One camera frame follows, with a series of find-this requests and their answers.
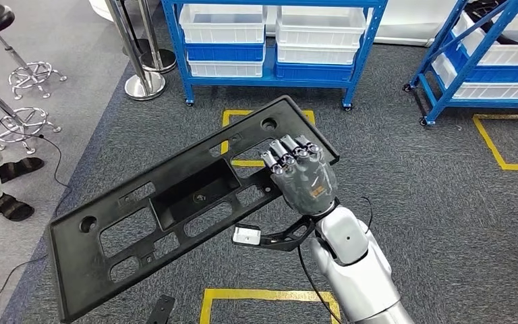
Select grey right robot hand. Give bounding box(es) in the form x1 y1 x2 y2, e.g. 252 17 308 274
260 133 339 218

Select black plastic panel part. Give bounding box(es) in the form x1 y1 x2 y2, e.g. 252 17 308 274
47 94 342 324

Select blue metal shelf rack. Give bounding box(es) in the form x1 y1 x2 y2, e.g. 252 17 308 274
403 0 518 128
161 0 389 112

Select white car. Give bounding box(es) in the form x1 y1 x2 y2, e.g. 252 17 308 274
88 0 465 49

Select black parts in bin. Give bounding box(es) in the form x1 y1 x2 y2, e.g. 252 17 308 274
465 0 518 47

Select black right camera bracket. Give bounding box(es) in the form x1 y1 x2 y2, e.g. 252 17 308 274
254 213 319 253

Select black camera bracket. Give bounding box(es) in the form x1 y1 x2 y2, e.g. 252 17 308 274
146 294 177 324
254 213 319 253

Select short black arm cable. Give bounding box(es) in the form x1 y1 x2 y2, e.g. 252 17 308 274
358 195 374 234

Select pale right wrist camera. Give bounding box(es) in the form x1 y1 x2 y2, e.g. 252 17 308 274
232 225 262 246

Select black camera cable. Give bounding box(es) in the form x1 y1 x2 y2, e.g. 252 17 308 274
296 244 344 324

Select black left camera bracket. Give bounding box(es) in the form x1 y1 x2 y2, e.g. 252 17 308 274
146 294 177 324

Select chrome base stanchion post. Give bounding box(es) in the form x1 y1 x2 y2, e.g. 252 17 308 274
103 0 167 102

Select thin black floor cable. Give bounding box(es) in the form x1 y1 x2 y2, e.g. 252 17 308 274
0 91 73 311

